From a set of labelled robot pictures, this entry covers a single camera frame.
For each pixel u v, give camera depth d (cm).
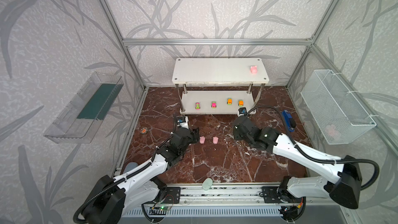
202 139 91
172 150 63
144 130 96
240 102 101
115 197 40
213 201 72
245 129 57
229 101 101
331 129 74
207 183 75
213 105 99
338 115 63
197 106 99
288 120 97
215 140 91
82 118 64
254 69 79
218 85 124
